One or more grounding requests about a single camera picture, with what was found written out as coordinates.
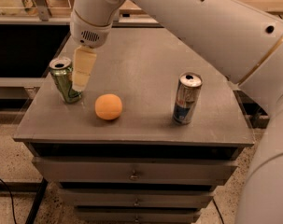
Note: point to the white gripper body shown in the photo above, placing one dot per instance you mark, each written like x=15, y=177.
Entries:
x=89, y=32

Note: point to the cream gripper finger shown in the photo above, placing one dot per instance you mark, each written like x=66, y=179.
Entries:
x=83, y=61

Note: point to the green soda can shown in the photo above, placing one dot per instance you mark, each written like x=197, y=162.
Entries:
x=61, y=72

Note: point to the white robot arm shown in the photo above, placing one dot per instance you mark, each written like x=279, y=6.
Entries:
x=245, y=45

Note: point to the blue silver energy drink can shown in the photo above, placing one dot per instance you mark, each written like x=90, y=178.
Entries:
x=188, y=90

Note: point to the orange fruit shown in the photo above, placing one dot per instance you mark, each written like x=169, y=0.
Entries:
x=108, y=107

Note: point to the top drawer with knob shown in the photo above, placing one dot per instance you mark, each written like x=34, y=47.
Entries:
x=146, y=171

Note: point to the drawer with knob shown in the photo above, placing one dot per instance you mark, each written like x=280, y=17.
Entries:
x=137, y=216
x=136, y=198
x=146, y=171

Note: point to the grey drawer cabinet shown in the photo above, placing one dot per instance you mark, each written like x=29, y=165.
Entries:
x=142, y=67

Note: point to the middle drawer with knob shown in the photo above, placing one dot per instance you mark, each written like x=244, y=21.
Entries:
x=136, y=198

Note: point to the bottom drawer with knob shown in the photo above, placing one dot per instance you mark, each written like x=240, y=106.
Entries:
x=137, y=216

